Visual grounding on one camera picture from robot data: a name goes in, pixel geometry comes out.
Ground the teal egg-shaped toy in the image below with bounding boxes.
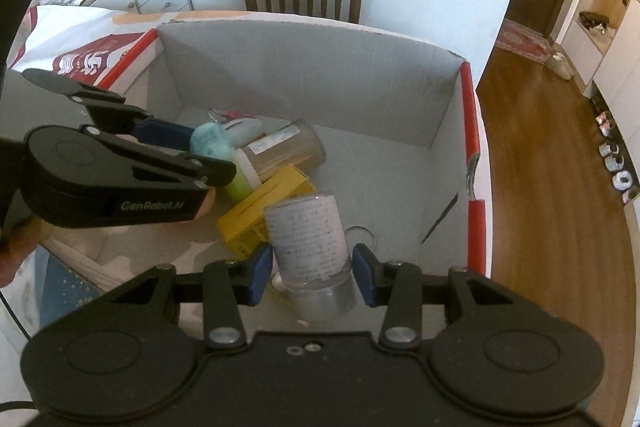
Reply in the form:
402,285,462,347
190,122,235,161

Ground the red patterned door mat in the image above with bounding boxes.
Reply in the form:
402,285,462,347
495,18,552,64

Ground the green white glue pen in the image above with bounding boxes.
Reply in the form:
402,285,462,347
222,118,264,205

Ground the white wall cabinet unit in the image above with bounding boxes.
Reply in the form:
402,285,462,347
549,0,640,134

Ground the left hand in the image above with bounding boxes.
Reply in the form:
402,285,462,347
0,185,217,287

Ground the yellow small carton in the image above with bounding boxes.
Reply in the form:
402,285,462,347
214,162,318,258

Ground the clear toothpick jar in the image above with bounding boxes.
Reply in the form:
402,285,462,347
243,119,326,183

